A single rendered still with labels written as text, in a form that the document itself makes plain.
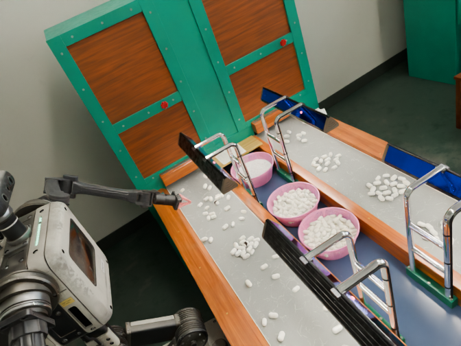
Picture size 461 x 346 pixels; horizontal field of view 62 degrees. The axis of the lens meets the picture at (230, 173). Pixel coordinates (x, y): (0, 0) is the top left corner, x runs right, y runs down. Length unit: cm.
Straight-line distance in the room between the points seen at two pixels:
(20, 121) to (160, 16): 138
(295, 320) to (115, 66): 152
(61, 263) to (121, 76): 128
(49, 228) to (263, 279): 88
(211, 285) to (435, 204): 102
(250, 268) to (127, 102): 113
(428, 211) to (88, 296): 136
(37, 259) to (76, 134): 206
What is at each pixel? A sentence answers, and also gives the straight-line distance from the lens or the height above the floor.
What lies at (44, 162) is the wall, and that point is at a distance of 319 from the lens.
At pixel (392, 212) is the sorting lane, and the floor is 74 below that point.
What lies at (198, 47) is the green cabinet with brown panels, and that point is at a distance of 229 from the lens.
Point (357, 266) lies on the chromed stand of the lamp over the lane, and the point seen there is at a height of 97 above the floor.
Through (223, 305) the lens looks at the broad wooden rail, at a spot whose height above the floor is 76.
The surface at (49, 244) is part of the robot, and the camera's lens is 120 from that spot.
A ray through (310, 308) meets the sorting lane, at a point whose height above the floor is 74.
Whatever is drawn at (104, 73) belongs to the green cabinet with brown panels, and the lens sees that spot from 218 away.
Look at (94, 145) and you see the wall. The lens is 319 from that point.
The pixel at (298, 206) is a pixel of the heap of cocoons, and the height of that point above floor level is 74.
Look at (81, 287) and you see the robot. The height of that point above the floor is 131.
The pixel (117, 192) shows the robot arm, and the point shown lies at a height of 110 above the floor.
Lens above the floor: 202
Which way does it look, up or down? 33 degrees down
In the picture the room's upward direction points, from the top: 23 degrees counter-clockwise
